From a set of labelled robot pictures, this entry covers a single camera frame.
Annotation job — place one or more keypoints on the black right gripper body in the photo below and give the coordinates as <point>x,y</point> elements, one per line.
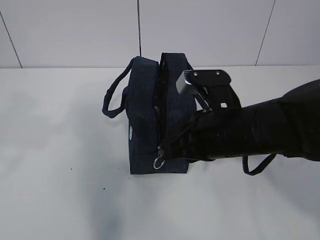
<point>195,141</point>

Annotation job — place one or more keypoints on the dark blue lunch bag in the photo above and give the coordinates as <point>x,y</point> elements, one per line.
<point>146,91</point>

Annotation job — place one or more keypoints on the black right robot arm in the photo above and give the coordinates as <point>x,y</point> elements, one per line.
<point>288,126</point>

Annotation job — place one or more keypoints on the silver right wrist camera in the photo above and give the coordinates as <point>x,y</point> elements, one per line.
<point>190,81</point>

